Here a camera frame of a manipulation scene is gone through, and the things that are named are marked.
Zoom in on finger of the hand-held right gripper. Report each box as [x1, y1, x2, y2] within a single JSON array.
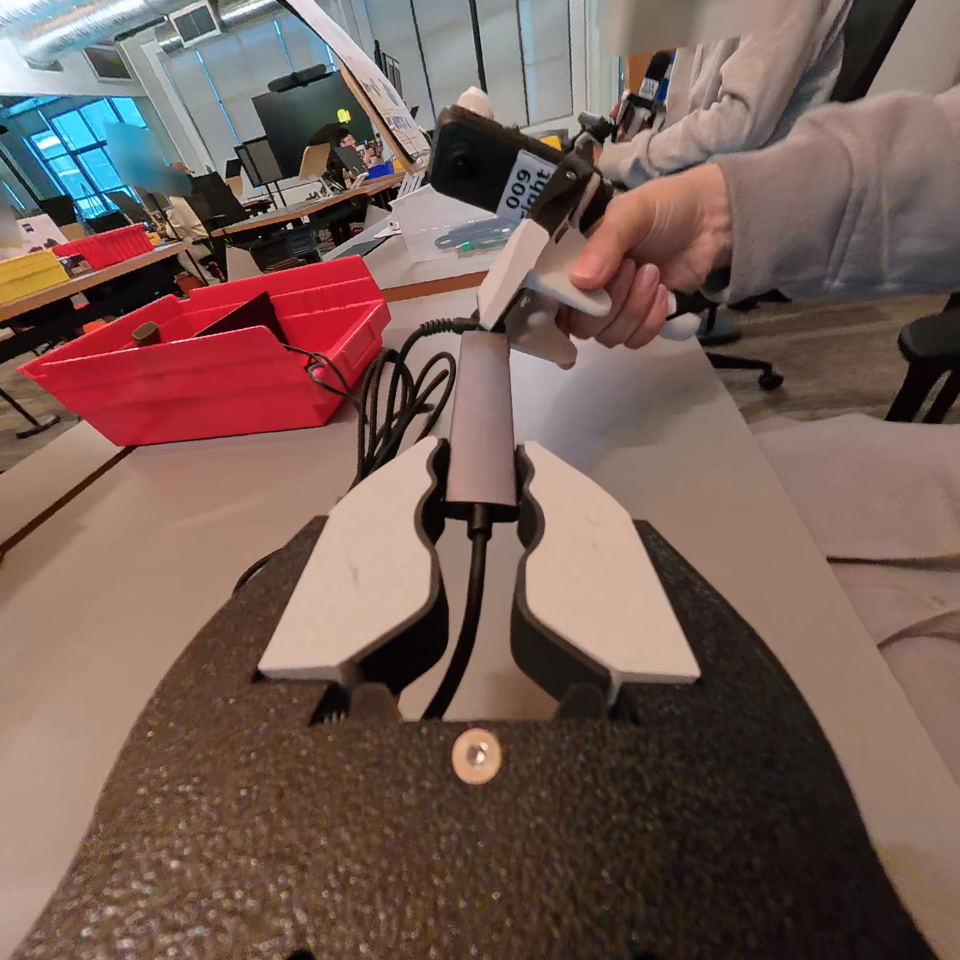
[[506, 296, 580, 370], [476, 219, 562, 333]]

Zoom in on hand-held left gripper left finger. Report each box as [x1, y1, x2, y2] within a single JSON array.
[[255, 436, 451, 697]]

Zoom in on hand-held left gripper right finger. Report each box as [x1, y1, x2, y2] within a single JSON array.
[[510, 439, 704, 697]]

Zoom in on grey usb hub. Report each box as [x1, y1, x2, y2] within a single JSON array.
[[444, 330, 520, 524]]

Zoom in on person's right forearm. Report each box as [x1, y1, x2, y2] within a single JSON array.
[[708, 90, 960, 305]]

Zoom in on person's right hand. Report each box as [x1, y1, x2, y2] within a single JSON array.
[[566, 161, 735, 351]]

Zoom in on black and green parts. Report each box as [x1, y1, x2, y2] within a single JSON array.
[[433, 227, 513, 255]]

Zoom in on clear plastic box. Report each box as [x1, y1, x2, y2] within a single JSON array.
[[390, 183, 526, 264]]

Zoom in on tilted board with sheet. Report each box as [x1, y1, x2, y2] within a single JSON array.
[[288, 0, 430, 165]]

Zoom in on large black screen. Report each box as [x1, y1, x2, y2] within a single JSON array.
[[251, 71, 376, 175]]

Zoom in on black chair base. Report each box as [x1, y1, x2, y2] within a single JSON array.
[[701, 296, 786, 391]]

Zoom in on computer monitor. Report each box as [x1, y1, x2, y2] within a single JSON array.
[[234, 138, 285, 189]]

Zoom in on large red parts bin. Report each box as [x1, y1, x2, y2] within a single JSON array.
[[16, 255, 393, 449]]

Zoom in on black bin divider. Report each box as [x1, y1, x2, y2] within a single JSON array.
[[193, 292, 290, 348]]

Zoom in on person's torso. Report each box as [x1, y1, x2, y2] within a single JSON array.
[[598, 0, 856, 190]]

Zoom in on red storage tray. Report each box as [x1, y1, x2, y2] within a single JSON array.
[[51, 225, 156, 273]]

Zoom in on black office chair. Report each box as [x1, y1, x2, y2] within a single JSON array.
[[885, 300, 960, 425]]

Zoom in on black chair back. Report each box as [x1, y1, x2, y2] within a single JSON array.
[[831, 0, 918, 104]]

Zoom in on yellow storage tray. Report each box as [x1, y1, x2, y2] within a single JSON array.
[[0, 249, 71, 303]]

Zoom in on thin black cable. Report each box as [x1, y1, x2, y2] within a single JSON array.
[[281, 341, 365, 410]]

